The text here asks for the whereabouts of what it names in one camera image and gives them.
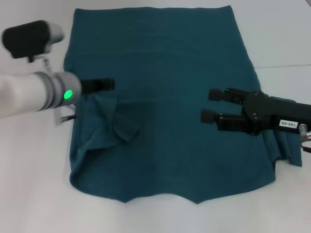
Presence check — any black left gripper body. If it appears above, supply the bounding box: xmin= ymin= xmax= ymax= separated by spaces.
xmin=81 ymin=79 xmax=99 ymax=95

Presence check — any right arm connector cable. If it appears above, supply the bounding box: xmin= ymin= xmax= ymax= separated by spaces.
xmin=300 ymin=123 xmax=311 ymax=154

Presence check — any left arm connector cable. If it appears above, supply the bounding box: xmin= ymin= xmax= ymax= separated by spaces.
xmin=54 ymin=104 xmax=78 ymax=126

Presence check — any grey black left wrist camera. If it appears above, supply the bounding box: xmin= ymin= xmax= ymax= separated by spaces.
xmin=1 ymin=20 xmax=66 ymax=64

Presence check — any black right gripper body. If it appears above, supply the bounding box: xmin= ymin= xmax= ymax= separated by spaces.
xmin=242 ymin=91 xmax=311 ymax=136

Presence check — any teal blue shirt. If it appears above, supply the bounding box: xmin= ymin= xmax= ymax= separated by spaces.
xmin=63 ymin=6 xmax=303 ymax=204

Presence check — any arm connector cable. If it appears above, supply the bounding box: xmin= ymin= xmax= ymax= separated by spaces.
xmin=54 ymin=104 xmax=78 ymax=126
xmin=300 ymin=123 xmax=311 ymax=154

